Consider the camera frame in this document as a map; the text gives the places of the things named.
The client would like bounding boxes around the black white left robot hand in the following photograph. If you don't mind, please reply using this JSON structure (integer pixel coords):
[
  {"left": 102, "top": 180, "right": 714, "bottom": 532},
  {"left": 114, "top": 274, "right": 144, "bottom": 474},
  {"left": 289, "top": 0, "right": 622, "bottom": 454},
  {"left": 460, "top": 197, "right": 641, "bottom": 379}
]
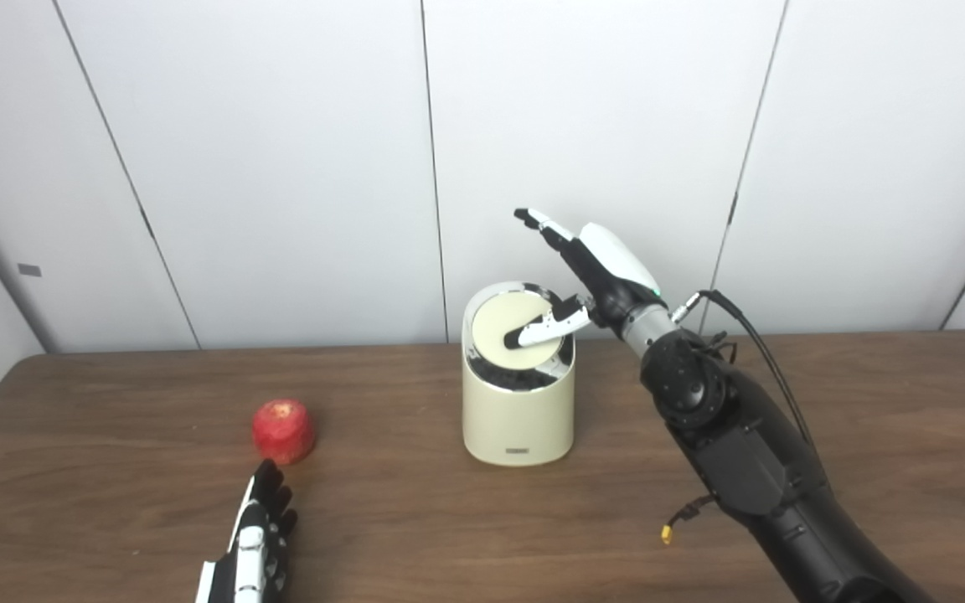
[{"left": 195, "top": 458, "right": 299, "bottom": 603}]

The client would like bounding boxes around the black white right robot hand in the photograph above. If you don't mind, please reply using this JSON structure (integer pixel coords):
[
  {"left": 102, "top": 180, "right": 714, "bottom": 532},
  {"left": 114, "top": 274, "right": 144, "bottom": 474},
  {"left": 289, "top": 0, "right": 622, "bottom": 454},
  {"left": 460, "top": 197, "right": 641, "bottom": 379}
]
[{"left": 503, "top": 208, "right": 666, "bottom": 351}]

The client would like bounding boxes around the red apple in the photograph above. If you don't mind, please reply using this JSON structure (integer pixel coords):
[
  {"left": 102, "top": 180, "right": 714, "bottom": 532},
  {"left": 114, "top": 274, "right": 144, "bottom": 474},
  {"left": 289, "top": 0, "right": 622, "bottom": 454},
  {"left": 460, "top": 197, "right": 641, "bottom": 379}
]
[{"left": 251, "top": 399, "right": 317, "bottom": 466}]

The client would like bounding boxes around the round cream bin lid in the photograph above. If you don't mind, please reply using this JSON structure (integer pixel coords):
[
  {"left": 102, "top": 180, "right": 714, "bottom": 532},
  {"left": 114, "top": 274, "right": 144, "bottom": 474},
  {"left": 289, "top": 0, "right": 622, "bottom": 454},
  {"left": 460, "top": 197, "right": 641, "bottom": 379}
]
[{"left": 474, "top": 291, "right": 571, "bottom": 369}]

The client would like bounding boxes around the cream-colored bin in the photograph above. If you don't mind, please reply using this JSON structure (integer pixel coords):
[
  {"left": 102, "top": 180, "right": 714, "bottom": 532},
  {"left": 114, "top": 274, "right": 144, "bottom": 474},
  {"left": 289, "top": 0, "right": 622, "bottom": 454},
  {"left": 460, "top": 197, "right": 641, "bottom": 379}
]
[{"left": 461, "top": 281, "right": 576, "bottom": 467}]

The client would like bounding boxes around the black bin liner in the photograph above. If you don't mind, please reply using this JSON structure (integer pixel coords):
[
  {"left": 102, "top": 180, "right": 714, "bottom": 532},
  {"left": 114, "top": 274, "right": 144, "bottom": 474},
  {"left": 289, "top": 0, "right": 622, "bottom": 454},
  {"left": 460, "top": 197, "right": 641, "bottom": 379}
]
[{"left": 466, "top": 352, "right": 574, "bottom": 393}]

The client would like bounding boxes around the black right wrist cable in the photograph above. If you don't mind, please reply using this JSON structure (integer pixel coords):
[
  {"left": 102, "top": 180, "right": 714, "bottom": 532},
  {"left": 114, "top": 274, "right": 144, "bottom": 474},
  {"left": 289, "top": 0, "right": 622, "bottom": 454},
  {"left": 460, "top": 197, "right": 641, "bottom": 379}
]
[{"left": 671, "top": 289, "right": 818, "bottom": 453}]

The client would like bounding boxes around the thin wire with yellow plug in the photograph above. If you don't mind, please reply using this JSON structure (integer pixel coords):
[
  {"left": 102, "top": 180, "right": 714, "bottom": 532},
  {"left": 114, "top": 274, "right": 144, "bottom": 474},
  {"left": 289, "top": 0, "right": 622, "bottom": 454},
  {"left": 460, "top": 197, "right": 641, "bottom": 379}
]
[{"left": 661, "top": 494, "right": 718, "bottom": 545}]

